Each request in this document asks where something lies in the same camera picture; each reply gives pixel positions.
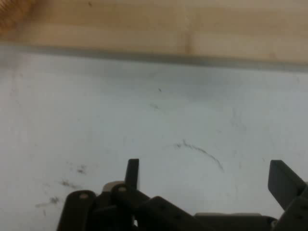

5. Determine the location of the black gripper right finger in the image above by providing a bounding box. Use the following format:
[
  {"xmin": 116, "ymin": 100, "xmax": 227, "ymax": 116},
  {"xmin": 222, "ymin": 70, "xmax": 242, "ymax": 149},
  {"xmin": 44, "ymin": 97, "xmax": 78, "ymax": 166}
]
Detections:
[{"xmin": 267, "ymin": 159, "xmax": 308, "ymax": 231}]

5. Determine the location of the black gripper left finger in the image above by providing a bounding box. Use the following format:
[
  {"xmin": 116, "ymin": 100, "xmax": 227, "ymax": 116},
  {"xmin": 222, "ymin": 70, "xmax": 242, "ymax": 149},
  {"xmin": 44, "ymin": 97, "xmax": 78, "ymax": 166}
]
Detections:
[{"xmin": 56, "ymin": 158, "xmax": 200, "ymax": 231}]

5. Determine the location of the light wooden cutting board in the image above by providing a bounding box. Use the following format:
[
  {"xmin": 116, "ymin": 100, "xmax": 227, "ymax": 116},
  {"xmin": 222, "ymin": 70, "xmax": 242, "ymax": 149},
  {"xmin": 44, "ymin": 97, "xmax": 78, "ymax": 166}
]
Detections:
[{"xmin": 0, "ymin": 0, "xmax": 308, "ymax": 73}]

